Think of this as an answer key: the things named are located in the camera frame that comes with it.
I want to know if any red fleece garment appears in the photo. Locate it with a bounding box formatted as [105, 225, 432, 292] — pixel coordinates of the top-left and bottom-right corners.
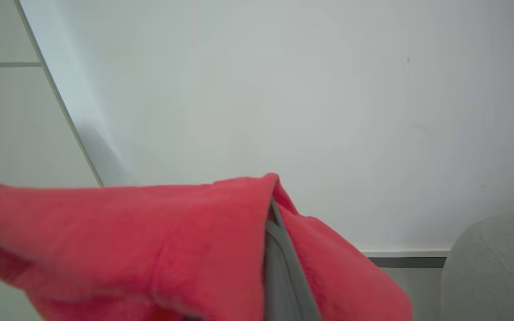
[0, 173, 414, 321]

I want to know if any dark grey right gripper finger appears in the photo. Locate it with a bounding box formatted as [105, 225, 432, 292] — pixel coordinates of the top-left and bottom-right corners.
[263, 198, 322, 321]

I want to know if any light grey sofa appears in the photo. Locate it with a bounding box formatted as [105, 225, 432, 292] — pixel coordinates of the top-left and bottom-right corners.
[440, 211, 514, 321]

